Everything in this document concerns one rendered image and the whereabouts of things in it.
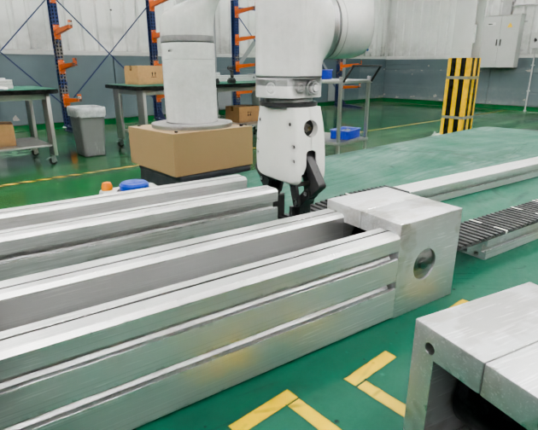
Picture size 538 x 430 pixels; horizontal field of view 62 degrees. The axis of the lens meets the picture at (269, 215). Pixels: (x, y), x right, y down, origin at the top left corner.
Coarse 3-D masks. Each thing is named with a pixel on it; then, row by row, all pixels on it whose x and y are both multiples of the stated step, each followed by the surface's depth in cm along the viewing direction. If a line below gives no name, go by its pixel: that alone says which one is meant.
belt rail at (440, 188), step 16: (528, 160) 99; (448, 176) 85; (464, 176) 85; (480, 176) 85; (496, 176) 88; (512, 176) 93; (528, 176) 95; (416, 192) 75; (432, 192) 78; (448, 192) 82; (464, 192) 83
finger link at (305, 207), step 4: (304, 192) 57; (308, 192) 57; (300, 196) 59; (304, 196) 58; (308, 196) 57; (316, 196) 58; (304, 200) 58; (308, 200) 59; (312, 200) 59; (304, 204) 59; (308, 204) 60; (292, 208) 59; (296, 208) 60; (300, 208) 59; (304, 208) 60; (308, 208) 60; (292, 212) 60; (296, 212) 60; (300, 212) 60; (304, 212) 60; (292, 216) 60
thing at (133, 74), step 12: (132, 72) 547; (144, 72) 548; (156, 72) 559; (228, 108) 653; (240, 108) 639; (252, 108) 655; (240, 120) 644; (252, 120) 661; (0, 132) 453; (12, 132) 459; (0, 144) 456; (12, 144) 461
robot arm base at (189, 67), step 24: (168, 48) 98; (192, 48) 97; (168, 72) 100; (192, 72) 99; (168, 96) 102; (192, 96) 100; (216, 96) 106; (168, 120) 104; (192, 120) 102; (216, 120) 106
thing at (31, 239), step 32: (128, 192) 54; (160, 192) 54; (192, 192) 57; (224, 192) 54; (256, 192) 54; (0, 224) 46; (32, 224) 43; (64, 224) 43; (96, 224) 44; (128, 224) 46; (160, 224) 49; (192, 224) 50; (224, 224) 52; (0, 256) 41; (32, 256) 42; (64, 256) 43; (96, 256) 45
